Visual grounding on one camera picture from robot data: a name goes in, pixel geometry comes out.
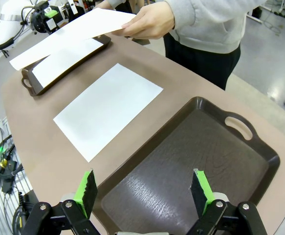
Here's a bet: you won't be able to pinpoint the black power adapter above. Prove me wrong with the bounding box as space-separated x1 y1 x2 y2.
0 180 16 194

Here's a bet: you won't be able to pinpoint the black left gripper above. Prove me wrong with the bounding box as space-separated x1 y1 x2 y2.
30 0 60 35

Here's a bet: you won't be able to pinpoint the white A4 paper stack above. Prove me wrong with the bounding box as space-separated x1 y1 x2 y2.
53 63 164 163

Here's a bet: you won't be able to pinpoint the black trousers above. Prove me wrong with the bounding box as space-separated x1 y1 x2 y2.
163 33 241 91

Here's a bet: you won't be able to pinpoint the person's left hand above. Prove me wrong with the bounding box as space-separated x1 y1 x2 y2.
121 3 176 40

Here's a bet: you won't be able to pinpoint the dark brown plastic tray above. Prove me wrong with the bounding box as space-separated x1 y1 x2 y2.
21 34 112 96
92 96 281 235

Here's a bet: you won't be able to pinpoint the person's left forearm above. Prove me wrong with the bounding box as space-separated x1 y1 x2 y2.
165 0 206 32

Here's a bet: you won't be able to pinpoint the person in grey hoodie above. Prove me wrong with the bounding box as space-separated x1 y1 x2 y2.
164 0 267 54

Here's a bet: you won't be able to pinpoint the black and yellow plug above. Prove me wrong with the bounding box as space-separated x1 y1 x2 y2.
12 190 39 235

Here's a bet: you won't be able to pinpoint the white A4 paper sheet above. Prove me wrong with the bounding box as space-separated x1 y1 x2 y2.
9 7 137 71
31 38 104 88

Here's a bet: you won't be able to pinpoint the black looped cable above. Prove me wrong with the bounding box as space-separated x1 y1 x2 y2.
0 134 23 182

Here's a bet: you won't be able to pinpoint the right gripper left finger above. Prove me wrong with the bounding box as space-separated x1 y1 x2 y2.
27 168 99 235

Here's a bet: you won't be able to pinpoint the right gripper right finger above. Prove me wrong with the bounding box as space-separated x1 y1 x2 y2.
188 168 267 235

